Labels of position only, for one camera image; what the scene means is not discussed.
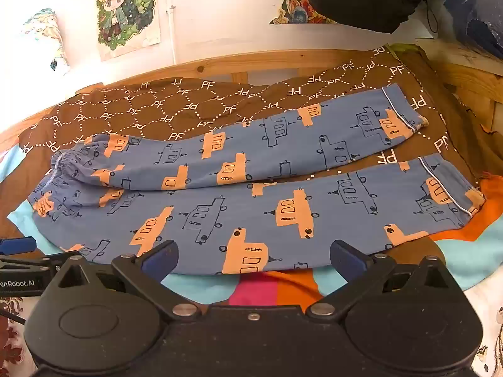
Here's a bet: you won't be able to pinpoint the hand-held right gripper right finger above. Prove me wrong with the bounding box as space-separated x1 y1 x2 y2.
306 239 463 321

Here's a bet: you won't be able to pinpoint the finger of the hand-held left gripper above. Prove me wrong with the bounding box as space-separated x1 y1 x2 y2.
0 254 69 271
0 237 37 255

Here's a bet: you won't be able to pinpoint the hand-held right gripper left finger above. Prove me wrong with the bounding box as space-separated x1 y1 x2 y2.
41 239 203 321

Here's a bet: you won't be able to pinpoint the blue orange printed pants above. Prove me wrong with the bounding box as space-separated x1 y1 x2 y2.
32 85 486 276

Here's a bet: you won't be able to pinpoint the colourful patterned blanket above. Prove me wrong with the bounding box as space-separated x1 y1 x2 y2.
0 141 503 307

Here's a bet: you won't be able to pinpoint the white floral bedsheet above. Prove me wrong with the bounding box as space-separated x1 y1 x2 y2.
0 259 503 377

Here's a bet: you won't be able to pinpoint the brown printed blanket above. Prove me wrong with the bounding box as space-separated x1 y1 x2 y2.
18 44 492 189

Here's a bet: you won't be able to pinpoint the wooden bed frame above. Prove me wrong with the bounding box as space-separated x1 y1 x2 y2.
0 39 503 154

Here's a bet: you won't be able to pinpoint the pale colourful wall poster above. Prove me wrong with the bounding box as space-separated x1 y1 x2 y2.
19 8 71 76

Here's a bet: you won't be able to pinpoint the white wall conduit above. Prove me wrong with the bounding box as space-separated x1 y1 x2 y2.
167 5 178 66

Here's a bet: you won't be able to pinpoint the cartoon figure wall poster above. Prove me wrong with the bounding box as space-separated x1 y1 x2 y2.
96 0 162 62

